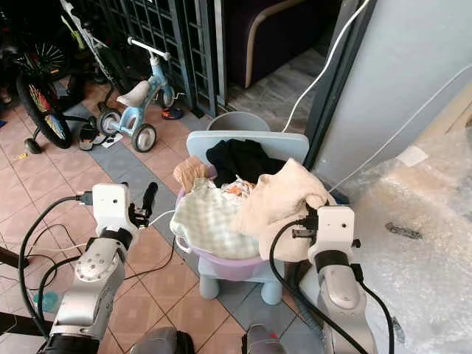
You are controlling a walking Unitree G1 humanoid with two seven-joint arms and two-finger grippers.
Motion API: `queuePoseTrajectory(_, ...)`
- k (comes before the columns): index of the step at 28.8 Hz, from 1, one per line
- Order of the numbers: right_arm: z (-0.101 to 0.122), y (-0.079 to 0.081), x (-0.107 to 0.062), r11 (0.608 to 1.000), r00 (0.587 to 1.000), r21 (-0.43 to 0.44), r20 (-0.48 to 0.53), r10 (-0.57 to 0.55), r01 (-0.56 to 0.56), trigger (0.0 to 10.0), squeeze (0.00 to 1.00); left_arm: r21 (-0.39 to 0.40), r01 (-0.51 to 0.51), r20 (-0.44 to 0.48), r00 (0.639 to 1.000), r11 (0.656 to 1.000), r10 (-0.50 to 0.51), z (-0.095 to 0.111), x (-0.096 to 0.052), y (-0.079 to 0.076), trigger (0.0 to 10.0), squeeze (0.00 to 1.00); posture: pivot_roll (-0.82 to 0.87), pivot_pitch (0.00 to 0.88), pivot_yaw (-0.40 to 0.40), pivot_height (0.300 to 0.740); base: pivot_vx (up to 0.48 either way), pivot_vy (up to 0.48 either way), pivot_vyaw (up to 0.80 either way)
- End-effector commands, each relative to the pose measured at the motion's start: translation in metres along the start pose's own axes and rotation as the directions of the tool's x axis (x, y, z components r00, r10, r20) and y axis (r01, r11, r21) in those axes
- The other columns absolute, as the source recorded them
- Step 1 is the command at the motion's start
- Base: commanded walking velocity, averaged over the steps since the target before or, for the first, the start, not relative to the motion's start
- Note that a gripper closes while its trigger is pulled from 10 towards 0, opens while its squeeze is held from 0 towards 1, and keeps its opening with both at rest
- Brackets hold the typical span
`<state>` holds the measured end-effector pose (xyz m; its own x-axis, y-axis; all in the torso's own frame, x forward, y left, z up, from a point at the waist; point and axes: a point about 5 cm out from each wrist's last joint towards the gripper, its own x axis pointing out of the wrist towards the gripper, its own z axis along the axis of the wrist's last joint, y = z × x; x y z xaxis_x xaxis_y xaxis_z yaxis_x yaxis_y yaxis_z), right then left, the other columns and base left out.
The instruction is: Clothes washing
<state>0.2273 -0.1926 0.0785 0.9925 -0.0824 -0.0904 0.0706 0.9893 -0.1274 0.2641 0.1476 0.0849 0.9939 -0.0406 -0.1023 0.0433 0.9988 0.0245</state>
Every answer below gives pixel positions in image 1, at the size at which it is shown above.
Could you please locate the bubble-wrapped washing machine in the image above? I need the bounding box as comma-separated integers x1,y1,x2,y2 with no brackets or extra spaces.
327,103,472,354

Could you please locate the beige towel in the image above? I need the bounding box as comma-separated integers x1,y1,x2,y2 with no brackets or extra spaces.
230,156,334,263

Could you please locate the tan crumpled cloth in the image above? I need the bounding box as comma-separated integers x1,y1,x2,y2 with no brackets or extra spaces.
173,156,216,195

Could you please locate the green white checked cloth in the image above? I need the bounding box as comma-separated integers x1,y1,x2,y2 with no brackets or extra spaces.
169,184,256,260

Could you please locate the small patterned garment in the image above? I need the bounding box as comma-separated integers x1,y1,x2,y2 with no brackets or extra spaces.
217,177,256,200

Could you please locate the light blue plastic stool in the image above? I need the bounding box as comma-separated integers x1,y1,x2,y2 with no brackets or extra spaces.
186,130,312,306

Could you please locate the red blue small shoe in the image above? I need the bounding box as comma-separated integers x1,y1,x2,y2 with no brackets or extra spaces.
160,105,184,121

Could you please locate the black garment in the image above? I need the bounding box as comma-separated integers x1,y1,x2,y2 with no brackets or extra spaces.
205,138,290,187

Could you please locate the purple plastic laundry basin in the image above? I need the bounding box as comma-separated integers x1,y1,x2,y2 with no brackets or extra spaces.
171,187,275,282

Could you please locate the light blue balance bike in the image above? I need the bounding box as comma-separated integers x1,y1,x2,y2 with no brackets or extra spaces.
97,37,186,154

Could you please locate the grey plastic bucket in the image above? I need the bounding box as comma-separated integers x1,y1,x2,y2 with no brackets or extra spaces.
206,111,271,134

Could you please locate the white paper tag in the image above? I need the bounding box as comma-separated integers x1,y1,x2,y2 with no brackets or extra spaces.
396,145,431,168

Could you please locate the green plastic bottle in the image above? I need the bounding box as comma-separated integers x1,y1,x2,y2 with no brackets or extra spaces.
32,291,60,315

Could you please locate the grey left robot leg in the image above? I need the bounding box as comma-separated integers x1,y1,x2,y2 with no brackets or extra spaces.
128,327,197,354

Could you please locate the dark wooden furniture leg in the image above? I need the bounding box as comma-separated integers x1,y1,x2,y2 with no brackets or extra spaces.
0,246,20,271

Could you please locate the black children's bicycle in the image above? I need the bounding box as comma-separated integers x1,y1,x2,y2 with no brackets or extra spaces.
0,0,113,153

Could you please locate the black metal grille gate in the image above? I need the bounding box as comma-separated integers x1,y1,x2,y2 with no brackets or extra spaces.
87,0,219,120

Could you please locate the dark purple armchair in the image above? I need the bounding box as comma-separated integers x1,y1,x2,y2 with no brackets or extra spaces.
224,0,341,91

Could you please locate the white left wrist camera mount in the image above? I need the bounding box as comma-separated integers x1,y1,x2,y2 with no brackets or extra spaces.
90,183,136,237

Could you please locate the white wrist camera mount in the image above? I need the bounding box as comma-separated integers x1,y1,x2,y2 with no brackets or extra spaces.
315,206,357,256
90,183,136,237

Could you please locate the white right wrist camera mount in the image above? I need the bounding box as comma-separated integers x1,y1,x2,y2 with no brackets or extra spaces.
315,206,357,256

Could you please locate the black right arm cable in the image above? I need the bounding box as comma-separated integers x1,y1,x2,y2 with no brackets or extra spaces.
268,218,364,354

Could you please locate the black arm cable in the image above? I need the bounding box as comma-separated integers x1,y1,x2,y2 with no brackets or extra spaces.
268,218,364,354
18,192,94,347

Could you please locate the grey corrugated drain hose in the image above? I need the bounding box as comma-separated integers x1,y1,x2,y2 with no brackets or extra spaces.
291,264,324,336

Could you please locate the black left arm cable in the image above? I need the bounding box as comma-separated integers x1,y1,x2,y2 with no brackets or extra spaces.
18,192,94,347

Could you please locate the thin white cable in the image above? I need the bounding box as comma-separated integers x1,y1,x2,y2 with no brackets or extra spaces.
327,65,472,195

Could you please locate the thick white cable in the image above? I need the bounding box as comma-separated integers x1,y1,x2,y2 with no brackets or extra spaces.
281,0,374,134

